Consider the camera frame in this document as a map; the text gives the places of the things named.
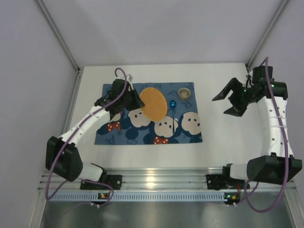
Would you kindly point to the perforated metal cable strip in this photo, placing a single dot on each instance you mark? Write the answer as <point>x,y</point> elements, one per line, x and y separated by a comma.
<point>209,196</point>

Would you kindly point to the small beige ceramic cup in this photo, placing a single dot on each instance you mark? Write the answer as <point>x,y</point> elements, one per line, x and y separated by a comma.
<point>184,94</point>

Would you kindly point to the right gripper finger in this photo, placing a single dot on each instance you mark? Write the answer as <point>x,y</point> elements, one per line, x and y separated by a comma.
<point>236,110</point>
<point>233,85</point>

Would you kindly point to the aluminium mounting rail frame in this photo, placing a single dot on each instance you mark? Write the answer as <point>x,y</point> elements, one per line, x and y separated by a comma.
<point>167,167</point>

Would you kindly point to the orange woven round coaster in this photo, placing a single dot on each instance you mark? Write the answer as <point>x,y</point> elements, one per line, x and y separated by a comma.
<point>155,104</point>

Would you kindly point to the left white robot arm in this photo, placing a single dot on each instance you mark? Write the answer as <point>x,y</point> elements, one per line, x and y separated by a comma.
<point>62,154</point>

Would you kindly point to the right aluminium corner post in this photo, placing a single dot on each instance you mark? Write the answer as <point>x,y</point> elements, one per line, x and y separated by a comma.
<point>267,32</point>

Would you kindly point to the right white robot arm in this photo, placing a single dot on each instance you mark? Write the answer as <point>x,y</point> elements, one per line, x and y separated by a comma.
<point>277,158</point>

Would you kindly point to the aluminium corner post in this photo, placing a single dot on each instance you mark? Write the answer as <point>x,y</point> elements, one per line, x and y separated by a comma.
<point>46,14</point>
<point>267,32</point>

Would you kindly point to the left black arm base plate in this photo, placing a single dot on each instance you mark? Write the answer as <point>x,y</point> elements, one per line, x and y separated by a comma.
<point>115,181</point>

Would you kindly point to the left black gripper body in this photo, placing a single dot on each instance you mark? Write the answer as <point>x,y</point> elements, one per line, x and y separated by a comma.
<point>129,98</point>

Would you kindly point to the iridescent blue metal spoon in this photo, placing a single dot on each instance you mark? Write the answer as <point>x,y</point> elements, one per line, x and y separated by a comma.
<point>173,105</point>

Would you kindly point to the left aluminium corner post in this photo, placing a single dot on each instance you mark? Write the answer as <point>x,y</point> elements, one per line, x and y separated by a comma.
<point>46,14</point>

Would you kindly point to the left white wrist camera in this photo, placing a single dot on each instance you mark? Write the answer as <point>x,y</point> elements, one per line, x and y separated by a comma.
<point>129,78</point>

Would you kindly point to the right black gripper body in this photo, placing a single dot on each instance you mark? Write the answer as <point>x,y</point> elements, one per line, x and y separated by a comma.
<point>240,98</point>

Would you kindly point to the blue cartoon placemat cloth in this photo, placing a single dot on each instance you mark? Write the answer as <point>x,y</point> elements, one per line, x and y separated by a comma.
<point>138,130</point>

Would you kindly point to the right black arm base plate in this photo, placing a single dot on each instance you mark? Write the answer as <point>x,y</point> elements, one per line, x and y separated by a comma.
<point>220,182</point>

